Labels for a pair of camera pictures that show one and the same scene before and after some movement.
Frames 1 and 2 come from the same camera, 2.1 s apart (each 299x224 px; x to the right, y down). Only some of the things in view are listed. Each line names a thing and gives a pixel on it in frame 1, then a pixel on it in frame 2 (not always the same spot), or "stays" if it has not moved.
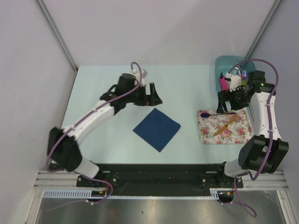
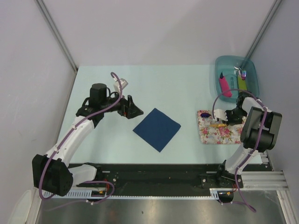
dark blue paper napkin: [156, 129] stays
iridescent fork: [243, 74] stays
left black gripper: [153, 99] to [124, 104]
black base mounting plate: [160, 179] stays
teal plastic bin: [223, 64] stays
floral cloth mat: [239, 131] stays
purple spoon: [206, 115] stays
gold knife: [224, 127] to [217, 125]
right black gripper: [224, 96] to [230, 121]
